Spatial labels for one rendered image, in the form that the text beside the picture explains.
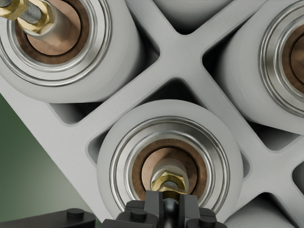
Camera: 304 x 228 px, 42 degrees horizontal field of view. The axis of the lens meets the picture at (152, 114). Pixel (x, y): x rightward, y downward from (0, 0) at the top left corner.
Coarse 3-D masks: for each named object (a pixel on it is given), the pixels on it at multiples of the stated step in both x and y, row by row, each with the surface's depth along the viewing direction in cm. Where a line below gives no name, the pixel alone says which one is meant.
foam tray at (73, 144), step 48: (144, 0) 32; (240, 0) 31; (192, 48) 32; (144, 96) 32; (192, 96) 40; (48, 144) 33; (96, 144) 37; (240, 144) 32; (288, 144) 32; (96, 192) 33; (288, 192) 32
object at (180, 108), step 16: (128, 112) 26; (144, 112) 25; (160, 112) 25; (176, 112) 25; (192, 112) 25; (208, 112) 26; (112, 128) 26; (128, 128) 25; (208, 128) 25; (224, 128) 25; (112, 144) 25; (224, 144) 25; (240, 160) 25; (240, 176) 25; (240, 192) 26; (112, 208) 25; (224, 208) 25
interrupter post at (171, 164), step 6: (162, 162) 24; (168, 162) 23; (174, 162) 23; (180, 162) 25; (156, 168) 23; (162, 168) 22; (168, 168) 22; (174, 168) 22; (180, 168) 22; (156, 174) 22; (180, 174) 22; (186, 174) 23; (150, 180) 22; (186, 180) 22; (150, 186) 22; (186, 186) 22; (186, 192) 22
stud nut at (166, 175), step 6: (162, 174) 21; (168, 174) 21; (174, 174) 21; (156, 180) 21; (162, 180) 21; (168, 180) 21; (174, 180) 21; (180, 180) 21; (156, 186) 21; (180, 186) 21
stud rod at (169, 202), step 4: (168, 184) 20; (172, 184) 20; (164, 200) 17; (168, 200) 16; (172, 200) 17; (176, 200) 17; (164, 204) 16; (168, 204) 16; (172, 204) 16; (176, 204) 16; (164, 208) 16; (168, 208) 16; (172, 208) 16; (176, 208) 16; (164, 212) 16; (168, 212) 16; (172, 212) 16; (176, 212) 16; (164, 216) 16; (168, 216) 16; (172, 216) 16; (176, 216) 16; (164, 220) 16; (168, 220) 16; (172, 220) 16; (176, 220) 16; (164, 224) 16; (168, 224) 16; (172, 224) 16; (176, 224) 16
